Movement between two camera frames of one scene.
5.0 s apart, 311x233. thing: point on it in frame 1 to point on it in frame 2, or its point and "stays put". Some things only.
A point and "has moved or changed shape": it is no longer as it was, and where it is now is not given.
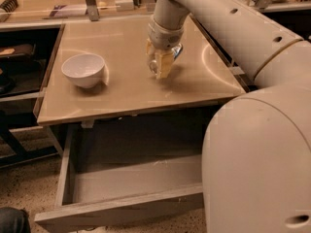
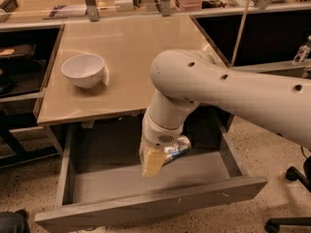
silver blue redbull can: [177, 49] has moved or changed shape
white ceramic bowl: [85, 69] stays put
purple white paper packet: [69, 10] stays put
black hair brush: [7, 7] stays put
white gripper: [164, 39] to [157, 135]
